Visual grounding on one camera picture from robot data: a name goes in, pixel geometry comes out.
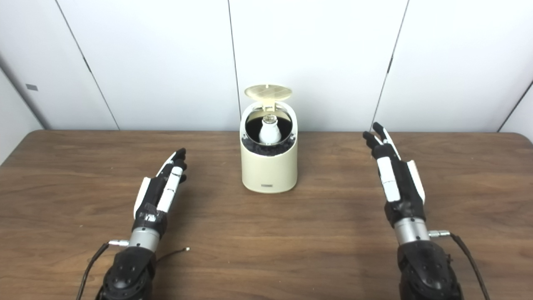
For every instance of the white and black right hand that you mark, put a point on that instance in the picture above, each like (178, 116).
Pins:
(402, 187)

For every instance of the white and black left hand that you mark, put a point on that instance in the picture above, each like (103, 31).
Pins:
(156, 200)

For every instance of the cream-colored desktop bin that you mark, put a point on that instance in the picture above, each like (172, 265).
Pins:
(270, 173)

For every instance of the small white plastic bottle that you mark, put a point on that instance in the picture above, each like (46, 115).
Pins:
(270, 132)

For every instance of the round cream bin lid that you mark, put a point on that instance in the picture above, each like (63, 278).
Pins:
(267, 91)

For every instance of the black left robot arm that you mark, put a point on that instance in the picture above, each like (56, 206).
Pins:
(129, 271)

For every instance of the black bin liner bag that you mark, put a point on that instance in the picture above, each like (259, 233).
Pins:
(252, 127)

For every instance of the small grey wall tag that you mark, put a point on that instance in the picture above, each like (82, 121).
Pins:
(32, 87)

